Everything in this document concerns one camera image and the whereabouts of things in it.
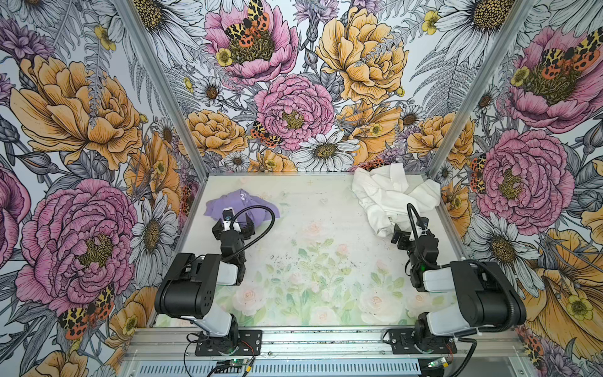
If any green circuit board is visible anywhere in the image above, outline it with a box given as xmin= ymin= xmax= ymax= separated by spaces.
xmin=207 ymin=359 xmax=251 ymax=377

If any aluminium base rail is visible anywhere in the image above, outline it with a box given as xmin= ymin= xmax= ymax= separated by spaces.
xmin=120 ymin=326 xmax=537 ymax=376

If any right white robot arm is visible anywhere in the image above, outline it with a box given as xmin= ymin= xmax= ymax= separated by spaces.
xmin=388 ymin=226 xmax=527 ymax=353

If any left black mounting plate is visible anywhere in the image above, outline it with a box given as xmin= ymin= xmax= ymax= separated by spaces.
xmin=195 ymin=329 xmax=263 ymax=357

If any purple cloth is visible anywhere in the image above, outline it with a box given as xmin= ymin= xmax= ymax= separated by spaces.
xmin=204 ymin=189 xmax=280 ymax=228

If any aluminium corner post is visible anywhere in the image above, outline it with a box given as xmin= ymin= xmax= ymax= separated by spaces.
xmin=116 ymin=1 xmax=209 ymax=184
xmin=426 ymin=0 xmax=535 ymax=178

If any white crumpled cloth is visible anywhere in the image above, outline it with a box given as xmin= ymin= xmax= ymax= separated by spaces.
xmin=352 ymin=163 xmax=441 ymax=238

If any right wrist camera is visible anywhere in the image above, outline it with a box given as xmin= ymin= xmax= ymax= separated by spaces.
xmin=416 ymin=217 xmax=430 ymax=236

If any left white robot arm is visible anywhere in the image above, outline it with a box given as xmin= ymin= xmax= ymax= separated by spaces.
xmin=154 ymin=218 xmax=255 ymax=356

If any black mounting plate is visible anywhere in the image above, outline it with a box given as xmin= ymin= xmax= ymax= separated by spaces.
xmin=195 ymin=329 xmax=263 ymax=357
xmin=382 ymin=327 xmax=457 ymax=355

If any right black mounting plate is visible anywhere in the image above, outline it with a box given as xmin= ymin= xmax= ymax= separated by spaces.
xmin=382 ymin=327 xmax=457 ymax=355

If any right aluminium corner post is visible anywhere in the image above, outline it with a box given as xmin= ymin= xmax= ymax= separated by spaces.
xmin=426 ymin=0 xmax=535 ymax=178

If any left aluminium corner post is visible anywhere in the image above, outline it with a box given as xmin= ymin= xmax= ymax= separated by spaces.
xmin=116 ymin=1 xmax=209 ymax=184

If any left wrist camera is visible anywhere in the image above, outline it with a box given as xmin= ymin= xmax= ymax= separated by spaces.
xmin=222 ymin=208 xmax=235 ymax=231

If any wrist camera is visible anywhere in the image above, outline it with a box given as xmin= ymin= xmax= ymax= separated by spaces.
xmin=416 ymin=217 xmax=430 ymax=236
xmin=222 ymin=208 xmax=235 ymax=231

